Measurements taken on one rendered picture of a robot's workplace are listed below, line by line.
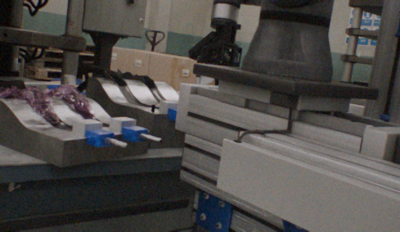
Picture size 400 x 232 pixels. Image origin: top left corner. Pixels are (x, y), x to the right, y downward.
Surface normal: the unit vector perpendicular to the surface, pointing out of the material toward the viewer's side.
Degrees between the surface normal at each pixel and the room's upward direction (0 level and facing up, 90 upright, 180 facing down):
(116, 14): 90
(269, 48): 72
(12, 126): 90
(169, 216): 90
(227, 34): 82
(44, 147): 90
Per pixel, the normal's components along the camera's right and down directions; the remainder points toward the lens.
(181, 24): 0.68, 0.19
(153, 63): -0.68, 0.14
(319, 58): 0.51, -0.11
